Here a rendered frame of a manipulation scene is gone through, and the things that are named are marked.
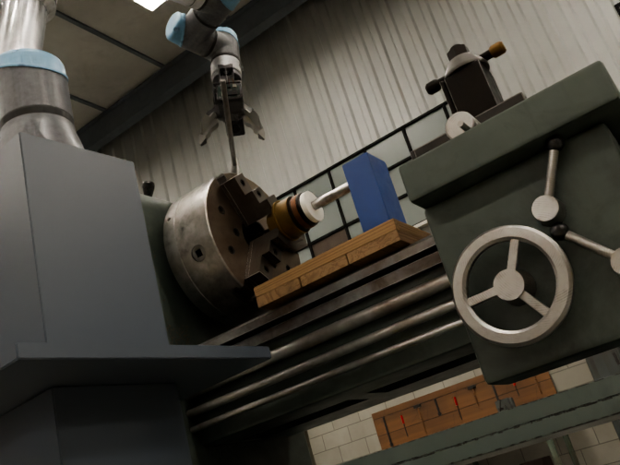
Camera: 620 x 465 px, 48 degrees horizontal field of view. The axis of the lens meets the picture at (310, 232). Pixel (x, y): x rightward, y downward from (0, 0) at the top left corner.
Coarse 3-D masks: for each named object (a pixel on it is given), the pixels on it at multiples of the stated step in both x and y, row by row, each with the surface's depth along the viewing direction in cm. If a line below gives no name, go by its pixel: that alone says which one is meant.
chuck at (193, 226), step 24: (192, 192) 148; (216, 192) 145; (264, 192) 162; (192, 216) 141; (216, 216) 141; (192, 240) 140; (216, 240) 138; (240, 240) 145; (192, 264) 140; (216, 264) 138; (240, 264) 141; (288, 264) 157; (216, 288) 140; (240, 312) 145; (264, 312) 149
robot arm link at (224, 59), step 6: (216, 60) 172; (222, 60) 171; (228, 60) 171; (234, 60) 172; (210, 66) 174; (216, 66) 171; (234, 66) 171; (240, 66) 175; (228, 72) 171; (240, 72) 173
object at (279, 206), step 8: (288, 200) 144; (296, 200) 142; (272, 208) 144; (280, 208) 143; (288, 208) 143; (296, 208) 142; (272, 216) 143; (280, 216) 143; (288, 216) 142; (296, 216) 142; (304, 216) 141; (272, 224) 145; (280, 224) 143; (288, 224) 143; (296, 224) 143; (304, 224) 142; (312, 224) 143; (280, 232) 143; (288, 232) 144; (296, 232) 144; (304, 232) 145
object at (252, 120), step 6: (246, 114) 167; (252, 114) 165; (246, 120) 167; (252, 120) 166; (258, 120) 163; (252, 126) 166; (258, 126) 165; (258, 132) 165; (264, 132) 165; (264, 138) 164
